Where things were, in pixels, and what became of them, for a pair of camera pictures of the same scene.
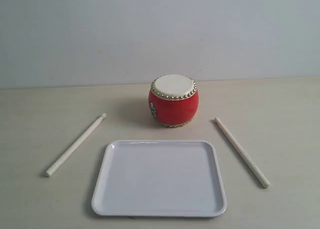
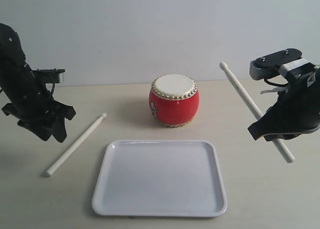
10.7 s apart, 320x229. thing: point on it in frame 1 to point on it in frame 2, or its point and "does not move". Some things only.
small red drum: (174, 100) does not move
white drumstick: (75, 146) does not move
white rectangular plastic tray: (158, 178) does not move
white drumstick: (245, 156) to (288, 156)
